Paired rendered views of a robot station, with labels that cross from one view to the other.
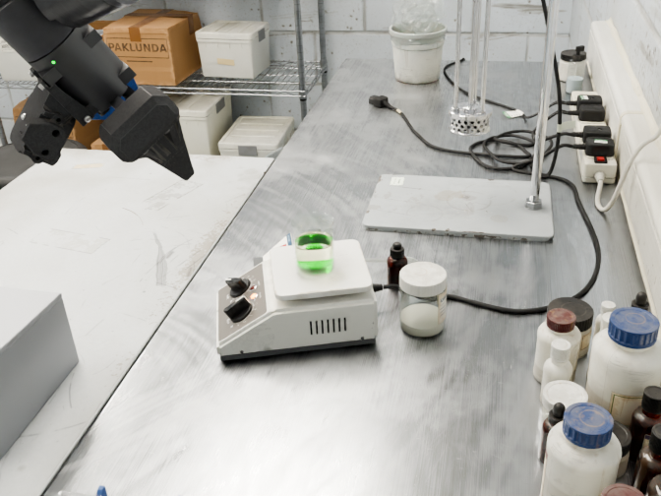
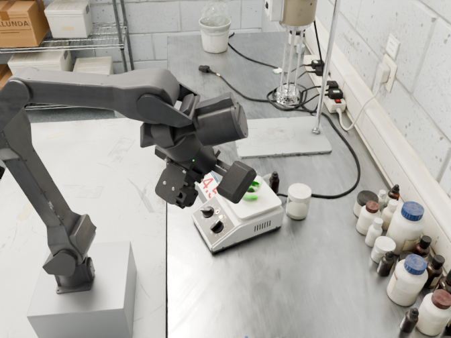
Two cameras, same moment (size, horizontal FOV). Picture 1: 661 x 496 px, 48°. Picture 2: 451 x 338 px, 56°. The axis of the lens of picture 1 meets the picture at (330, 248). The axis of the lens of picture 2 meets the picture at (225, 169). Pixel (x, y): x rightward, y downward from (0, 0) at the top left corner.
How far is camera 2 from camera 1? 42 cm
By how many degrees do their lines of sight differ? 19
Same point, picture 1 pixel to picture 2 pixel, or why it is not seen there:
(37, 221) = not seen: hidden behind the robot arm
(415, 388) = (310, 248)
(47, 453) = (154, 326)
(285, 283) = (240, 210)
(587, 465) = (419, 282)
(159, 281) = (150, 210)
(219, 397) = (223, 273)
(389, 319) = not seen: hidden behind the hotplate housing
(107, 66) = (211, 153)
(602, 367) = (401, 230)
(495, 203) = (296, 133)
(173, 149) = not seen: hidden behind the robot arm
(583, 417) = (414, 262)
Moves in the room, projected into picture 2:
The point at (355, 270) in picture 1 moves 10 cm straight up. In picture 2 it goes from (269, 195) to (272, 164)
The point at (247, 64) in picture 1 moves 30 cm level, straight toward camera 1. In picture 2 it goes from (82, 29) to (91, 46)
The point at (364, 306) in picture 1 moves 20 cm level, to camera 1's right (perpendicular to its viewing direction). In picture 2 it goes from (278, 213) to (349, 194)
